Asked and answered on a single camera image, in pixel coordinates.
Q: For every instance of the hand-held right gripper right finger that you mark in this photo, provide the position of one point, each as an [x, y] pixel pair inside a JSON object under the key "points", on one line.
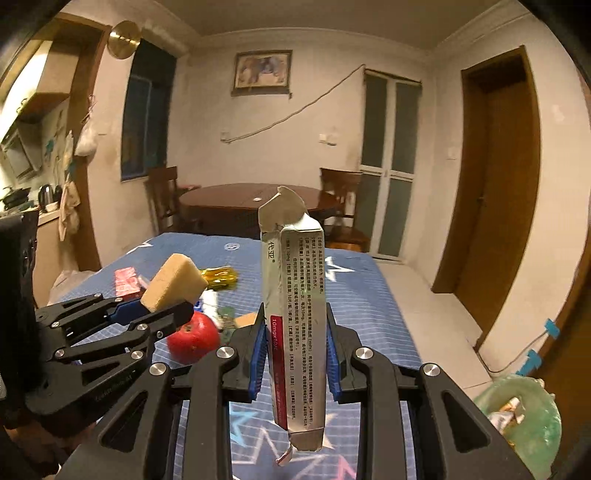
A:
{"points": [[334, 364]]}

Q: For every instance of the blue tape piece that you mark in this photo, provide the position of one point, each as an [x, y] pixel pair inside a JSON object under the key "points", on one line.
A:
{"points": [[528, 363], [551, 326]]}

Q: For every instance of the range hood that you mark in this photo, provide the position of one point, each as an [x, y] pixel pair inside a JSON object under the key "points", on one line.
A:
{"points": [[18, 157]]}

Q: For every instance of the hanging beige towel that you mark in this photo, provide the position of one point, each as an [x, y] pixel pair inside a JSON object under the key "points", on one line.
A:
{"points": [[68, 212]]}

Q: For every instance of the crumpled paper wrapper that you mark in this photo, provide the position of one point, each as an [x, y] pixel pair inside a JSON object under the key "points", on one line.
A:
{"points": [[508, 415]]}

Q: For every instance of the brown cardboard piece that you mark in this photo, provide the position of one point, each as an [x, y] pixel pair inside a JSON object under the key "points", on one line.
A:
{"points": [[245, 319]]}

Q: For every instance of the round gold wall plate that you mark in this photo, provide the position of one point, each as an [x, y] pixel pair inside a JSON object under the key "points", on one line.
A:
{"points": [[123, 39]]}

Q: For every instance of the small green packet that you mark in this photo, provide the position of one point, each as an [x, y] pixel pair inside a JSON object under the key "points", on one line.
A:
{"points": [[226, 318]]}

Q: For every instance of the yellow sponge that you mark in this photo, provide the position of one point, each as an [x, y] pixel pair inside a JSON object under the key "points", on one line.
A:
{"points": [[175, 277]]}

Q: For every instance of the red apple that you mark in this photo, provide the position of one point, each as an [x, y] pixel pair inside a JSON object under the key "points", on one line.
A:
{"points": [[194, 340]]}

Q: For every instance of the panelled brown wooden door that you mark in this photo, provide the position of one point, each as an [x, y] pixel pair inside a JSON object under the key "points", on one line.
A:
{"points": [[575, 341]]}

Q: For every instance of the metal kettle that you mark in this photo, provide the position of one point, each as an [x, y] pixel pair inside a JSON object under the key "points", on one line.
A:
{"points": [[48, 196]]}

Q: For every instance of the shiny yellow wrapper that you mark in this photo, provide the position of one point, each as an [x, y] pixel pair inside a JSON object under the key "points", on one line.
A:
{"points": [[219, 277]]}

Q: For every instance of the wooden chair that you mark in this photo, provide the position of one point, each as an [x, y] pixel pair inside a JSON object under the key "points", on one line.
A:
{"points": [[341, 184], [164, 194]]}

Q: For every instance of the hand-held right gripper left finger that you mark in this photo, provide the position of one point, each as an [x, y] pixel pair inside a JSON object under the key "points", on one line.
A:
{"points": [[258, 360]]}

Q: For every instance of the green plastic basin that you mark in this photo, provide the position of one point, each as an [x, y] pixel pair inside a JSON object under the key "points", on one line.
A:
{"points": [[538, 415]]}

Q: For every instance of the round dark wooden table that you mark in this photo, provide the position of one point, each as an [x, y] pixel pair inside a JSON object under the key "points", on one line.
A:
{"points": [[221, 203]]}

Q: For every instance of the wall cabinet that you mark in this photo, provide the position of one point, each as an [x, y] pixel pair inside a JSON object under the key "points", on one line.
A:
{"points": [[44, 83]]}

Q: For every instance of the frosted glass door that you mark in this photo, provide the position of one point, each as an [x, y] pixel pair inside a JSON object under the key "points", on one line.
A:
{"points": [[390, 161]]}

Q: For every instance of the blue printed tablecloth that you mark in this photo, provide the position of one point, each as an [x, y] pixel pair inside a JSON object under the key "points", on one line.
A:
{"points": [[369, 300]]}

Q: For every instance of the framed wall picture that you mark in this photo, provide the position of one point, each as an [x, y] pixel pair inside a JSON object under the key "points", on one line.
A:
{"points": [[262, 71]]}

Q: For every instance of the small white wall switch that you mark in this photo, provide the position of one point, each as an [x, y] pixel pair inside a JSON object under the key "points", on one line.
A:
{"points": [[451, 152]]}

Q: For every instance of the dark window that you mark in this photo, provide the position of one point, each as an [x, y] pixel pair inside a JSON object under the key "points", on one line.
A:
{"points": [[145, 115]]}

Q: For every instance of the plain brown wooden door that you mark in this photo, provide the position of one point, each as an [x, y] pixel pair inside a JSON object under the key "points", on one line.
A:
{"points": [[498, 184]]}

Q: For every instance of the grey medicine box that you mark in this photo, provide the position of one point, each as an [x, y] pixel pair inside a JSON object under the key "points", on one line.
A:
{"points": [[295, 300]]}

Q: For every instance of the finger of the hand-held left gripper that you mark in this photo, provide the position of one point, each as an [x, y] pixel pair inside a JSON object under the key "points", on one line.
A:
{"points": [[157, 325], [122, 310]]}

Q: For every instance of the red packet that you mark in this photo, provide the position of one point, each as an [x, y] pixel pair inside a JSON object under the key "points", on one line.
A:
{"points": [[127, 281]]}

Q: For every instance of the hanging white plastic bag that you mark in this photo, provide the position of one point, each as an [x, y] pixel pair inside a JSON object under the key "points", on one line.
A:
{"points": [[87, 141]]}

